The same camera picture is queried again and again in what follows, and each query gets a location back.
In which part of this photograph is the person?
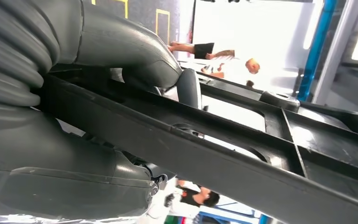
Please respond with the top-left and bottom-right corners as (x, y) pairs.
(163, 179), (220, 218)
(167, 42), (261, 88)

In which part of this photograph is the grey pillar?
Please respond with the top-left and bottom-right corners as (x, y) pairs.
(311, 0), (358, 106)

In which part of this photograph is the blue metal post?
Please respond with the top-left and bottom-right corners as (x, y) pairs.
(296, 0), (338, 102)

